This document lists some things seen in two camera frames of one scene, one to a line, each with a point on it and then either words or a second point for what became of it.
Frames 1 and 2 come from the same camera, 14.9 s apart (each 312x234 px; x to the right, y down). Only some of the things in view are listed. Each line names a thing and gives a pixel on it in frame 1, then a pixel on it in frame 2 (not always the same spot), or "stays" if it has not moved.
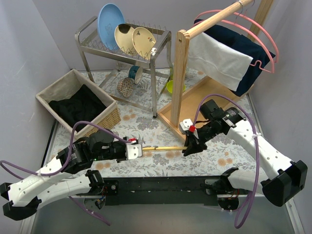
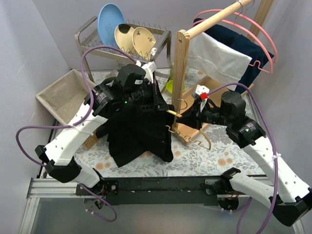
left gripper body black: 121,150 -> 155,96
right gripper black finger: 193,146 -> 191,119
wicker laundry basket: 74,98 stays
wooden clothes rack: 187,96 stays
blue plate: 110,16 stays
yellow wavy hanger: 165,148 -> 179,115
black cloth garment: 84,105 -> 132,130
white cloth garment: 218,62 stays
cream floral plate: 144,41 stays
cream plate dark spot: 123,35 stays
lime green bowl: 169,87 stays
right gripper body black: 195,142 -> 196,113
